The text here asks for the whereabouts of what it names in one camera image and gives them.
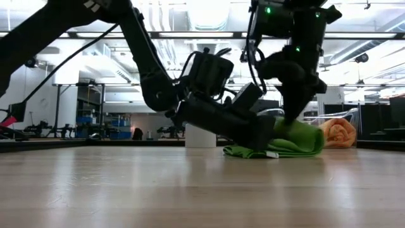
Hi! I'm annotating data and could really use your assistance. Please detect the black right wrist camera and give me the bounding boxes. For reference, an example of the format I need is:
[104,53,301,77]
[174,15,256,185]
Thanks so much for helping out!
[257,51,301,82]

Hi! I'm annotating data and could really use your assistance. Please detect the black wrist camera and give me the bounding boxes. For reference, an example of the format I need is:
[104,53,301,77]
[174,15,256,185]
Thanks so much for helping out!
[257,51,301,82]
[232,82,264,110]

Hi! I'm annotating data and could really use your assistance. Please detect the silver ventilation duct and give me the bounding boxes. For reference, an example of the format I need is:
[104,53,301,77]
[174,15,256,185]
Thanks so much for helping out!
[186,0,231,31]

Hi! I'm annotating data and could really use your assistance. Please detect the potted plant in white pot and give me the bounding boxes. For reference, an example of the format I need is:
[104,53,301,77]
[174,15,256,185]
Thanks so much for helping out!
[185,122,218,149]

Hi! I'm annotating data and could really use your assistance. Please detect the orange microfiber towel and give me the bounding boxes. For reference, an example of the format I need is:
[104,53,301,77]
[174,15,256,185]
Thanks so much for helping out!
[319,118,358,149]

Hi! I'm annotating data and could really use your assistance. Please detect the black shelving unit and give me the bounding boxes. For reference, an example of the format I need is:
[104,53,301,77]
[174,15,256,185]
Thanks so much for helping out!
[75,82,106,125]

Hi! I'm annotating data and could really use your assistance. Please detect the small black tilted monitor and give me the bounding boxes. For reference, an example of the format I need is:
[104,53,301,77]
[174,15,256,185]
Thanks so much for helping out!
[9,101,28,123]

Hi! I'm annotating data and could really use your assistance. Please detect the clear plastic basket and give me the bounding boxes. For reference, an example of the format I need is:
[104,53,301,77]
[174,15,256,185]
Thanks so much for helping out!
[258,107,360,149]

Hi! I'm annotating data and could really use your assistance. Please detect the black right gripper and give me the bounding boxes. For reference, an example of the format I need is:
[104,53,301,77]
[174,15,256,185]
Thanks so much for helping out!
[282,44,328,126]

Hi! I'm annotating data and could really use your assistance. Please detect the black background cabinets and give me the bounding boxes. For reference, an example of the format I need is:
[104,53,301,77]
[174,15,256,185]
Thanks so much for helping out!
[324,96,405,141]

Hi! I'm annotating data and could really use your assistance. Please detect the green microfiber towel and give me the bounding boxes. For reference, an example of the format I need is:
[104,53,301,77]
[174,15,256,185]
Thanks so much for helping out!
[223,117,326,160]

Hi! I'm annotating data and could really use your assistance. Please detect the blue storage crate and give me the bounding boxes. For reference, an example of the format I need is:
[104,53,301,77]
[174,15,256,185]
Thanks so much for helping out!
[109,118,132,141]

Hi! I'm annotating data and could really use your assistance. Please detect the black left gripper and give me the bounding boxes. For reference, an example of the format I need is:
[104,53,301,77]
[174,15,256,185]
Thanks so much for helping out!
[172,98,277,151]

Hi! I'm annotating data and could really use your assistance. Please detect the black overhead light bar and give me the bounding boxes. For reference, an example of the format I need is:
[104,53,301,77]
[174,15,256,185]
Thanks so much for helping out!
[0,30,405,41]

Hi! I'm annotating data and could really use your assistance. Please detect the black background equipment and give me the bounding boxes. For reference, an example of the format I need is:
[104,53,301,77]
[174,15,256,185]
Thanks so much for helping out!
[23,119,77,139]

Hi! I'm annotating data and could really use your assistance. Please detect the red flat object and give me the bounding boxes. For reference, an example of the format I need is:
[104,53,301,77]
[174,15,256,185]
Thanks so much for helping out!
[0,116,18,128]

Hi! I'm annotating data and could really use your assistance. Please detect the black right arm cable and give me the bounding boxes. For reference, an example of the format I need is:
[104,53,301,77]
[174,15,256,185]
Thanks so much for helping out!
[245,3,268,95]

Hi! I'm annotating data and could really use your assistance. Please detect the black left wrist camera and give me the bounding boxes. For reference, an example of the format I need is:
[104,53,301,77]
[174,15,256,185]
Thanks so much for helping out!
[232,82,264,110]

